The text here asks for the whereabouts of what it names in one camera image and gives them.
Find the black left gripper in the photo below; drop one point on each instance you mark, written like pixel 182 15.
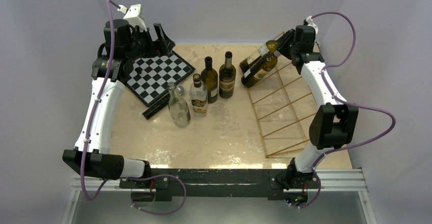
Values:
pixel 153 50

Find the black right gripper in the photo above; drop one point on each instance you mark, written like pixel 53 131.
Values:
pixel 281 46

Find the green wine bottle dark label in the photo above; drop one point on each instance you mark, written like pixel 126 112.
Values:
pixel 260 69

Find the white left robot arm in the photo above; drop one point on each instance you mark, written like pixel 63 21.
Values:
pixel 124 44

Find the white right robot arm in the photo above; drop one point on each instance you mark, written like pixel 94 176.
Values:
pixel 334 122

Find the tall dark green bottle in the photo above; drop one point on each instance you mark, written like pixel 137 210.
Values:
pixel 209 77

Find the clear square liquor bottle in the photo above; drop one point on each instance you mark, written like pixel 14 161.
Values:
pixel 198 96

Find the green bottle silver neck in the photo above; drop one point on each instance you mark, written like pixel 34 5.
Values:
pixel 227 74

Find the clear empty glass bottle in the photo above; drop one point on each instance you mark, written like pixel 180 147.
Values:
pixel 178 106

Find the black white chessboard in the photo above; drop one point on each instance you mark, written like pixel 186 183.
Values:
pixel 150 76

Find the black silver microphone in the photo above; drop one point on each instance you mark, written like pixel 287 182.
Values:
pixel 162 102

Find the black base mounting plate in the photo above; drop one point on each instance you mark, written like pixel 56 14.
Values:
pixel 271 184

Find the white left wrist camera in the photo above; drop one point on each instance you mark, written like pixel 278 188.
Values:
pixel 133 16

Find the gold wire wine rack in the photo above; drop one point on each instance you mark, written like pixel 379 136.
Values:
pixel 283 106

